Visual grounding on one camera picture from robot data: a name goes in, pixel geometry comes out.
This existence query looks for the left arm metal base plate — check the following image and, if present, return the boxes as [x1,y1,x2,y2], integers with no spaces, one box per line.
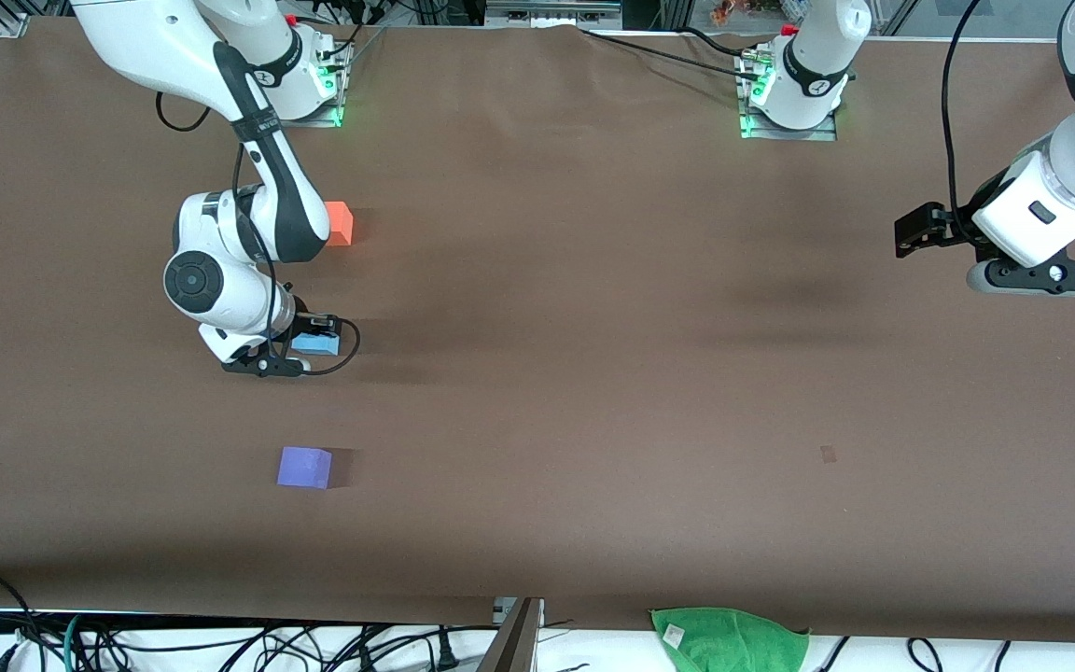
[736,47,839,142]

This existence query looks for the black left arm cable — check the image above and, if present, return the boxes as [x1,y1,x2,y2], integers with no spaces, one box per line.
[940,0,986,245]

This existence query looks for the orange foam block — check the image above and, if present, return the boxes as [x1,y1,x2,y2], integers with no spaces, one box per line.
[324,202,356,248]

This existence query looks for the long black table cable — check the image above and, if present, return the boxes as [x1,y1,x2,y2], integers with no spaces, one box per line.
[579,27,764,83]

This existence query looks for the metal rail fixture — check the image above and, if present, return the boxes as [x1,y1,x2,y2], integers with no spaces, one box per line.
[484,0,624,31]

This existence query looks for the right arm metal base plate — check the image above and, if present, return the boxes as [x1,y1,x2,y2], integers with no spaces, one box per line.
[246,37,346,128]

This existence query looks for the tangled black cables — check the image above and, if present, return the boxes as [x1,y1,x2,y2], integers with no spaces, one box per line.
[80,623,501,672]

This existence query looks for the teal cable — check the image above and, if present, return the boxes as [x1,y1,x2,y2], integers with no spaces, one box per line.
[60,611,91,672]

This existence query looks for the green microfibre cloth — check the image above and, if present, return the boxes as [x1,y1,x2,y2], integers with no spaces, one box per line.
[649,607,811,672]

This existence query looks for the short black table cable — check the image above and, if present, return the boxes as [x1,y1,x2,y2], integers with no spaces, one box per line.
[679,25,755,59]

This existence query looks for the purple foam block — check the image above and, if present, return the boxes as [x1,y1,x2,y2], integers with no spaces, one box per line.
[276,445,334,490]

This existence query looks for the aluminium profile post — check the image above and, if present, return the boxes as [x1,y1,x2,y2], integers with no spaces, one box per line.
[476,597,545,672]

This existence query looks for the brown table cover sheet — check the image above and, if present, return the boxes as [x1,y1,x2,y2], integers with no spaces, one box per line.
[0,17,1075,645]

